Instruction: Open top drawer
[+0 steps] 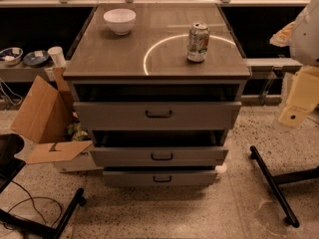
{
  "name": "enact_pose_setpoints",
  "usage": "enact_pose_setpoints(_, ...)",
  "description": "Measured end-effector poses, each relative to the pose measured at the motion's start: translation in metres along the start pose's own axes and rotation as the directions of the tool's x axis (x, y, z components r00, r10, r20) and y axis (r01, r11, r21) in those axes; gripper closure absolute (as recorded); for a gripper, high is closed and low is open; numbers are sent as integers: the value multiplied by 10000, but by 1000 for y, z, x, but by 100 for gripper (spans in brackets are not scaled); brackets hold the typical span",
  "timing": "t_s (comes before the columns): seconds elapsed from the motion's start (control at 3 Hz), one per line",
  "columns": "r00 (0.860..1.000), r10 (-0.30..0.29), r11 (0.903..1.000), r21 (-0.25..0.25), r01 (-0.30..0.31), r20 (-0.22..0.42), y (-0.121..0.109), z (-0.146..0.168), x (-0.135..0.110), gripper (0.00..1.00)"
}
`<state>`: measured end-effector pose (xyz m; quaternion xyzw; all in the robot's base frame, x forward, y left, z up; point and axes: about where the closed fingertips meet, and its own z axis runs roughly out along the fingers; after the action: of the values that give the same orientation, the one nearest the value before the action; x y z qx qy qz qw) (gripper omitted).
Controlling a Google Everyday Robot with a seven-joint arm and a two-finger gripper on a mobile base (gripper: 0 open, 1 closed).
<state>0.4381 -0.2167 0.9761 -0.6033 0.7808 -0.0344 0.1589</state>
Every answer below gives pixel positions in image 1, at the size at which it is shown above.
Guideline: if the grey top drawer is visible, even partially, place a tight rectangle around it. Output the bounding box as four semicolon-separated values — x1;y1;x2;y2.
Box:
74;102;241;130

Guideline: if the grey drawer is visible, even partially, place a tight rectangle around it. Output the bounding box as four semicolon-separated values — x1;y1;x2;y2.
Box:
91;146;228;167
74;102;241;130
103;170;216;187

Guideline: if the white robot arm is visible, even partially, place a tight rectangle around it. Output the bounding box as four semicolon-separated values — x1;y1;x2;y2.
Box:
270;0;319;127

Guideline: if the grey drawer cabinet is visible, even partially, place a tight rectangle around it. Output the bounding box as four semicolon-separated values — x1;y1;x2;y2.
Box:
64;3;250;174

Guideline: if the grey bottom drawer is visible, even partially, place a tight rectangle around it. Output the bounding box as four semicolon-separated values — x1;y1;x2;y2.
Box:
103;170;216;187

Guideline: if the grey middle drawer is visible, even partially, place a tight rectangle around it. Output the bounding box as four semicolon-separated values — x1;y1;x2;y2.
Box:
91;146;228;167

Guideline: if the black right stand leg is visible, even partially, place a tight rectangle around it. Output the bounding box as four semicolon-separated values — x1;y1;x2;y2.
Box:
250;145;319;228

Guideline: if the black stand leg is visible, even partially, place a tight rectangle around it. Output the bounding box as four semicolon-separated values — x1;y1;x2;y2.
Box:
250;145;319;228
0;187;87;239

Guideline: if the white ceramic bowl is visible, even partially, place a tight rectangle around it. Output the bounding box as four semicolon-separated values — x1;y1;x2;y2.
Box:
104;9;137;35

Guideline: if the white box under cardboard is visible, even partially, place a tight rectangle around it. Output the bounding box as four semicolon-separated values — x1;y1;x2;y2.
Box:
53;150;100;172

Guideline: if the white paper cup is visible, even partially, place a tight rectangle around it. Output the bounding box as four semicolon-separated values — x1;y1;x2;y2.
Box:
48;46;66;67

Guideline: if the brown cardboard box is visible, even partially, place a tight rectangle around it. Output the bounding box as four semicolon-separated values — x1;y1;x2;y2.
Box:
11;68;92;164

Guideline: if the blue bowl with paper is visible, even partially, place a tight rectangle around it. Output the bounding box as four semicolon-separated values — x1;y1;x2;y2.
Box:
23;50;49;68

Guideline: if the blue patterned bowl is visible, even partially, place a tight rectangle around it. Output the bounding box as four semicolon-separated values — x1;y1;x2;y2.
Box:
0;47;23;66

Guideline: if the black chair seat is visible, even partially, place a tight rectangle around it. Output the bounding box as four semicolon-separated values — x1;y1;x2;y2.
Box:
0;133;25;193

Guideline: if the black left stand leg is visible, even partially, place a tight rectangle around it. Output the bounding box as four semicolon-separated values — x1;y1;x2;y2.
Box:
0;187;87;239

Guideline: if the black cable on floor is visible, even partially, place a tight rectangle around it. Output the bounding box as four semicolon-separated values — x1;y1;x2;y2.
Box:
0;179;64;231

